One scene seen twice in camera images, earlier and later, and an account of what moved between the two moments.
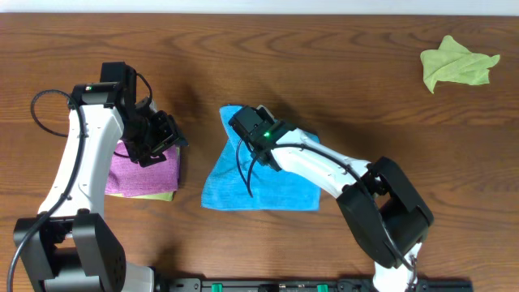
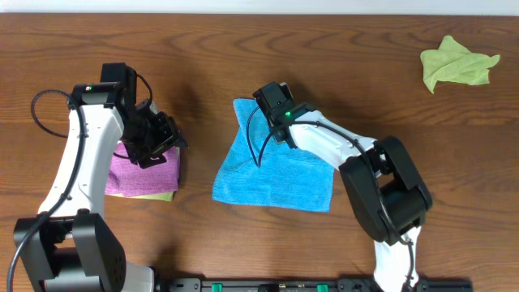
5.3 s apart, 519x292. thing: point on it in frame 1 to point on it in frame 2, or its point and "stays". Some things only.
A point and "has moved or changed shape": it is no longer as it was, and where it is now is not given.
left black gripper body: (160, 137) stays
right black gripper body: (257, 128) to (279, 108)
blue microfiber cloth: (236, 182) has moved or changed shape
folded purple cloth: (126, 176) stays
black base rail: (309, 285) stays
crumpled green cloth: (452, 62) stays
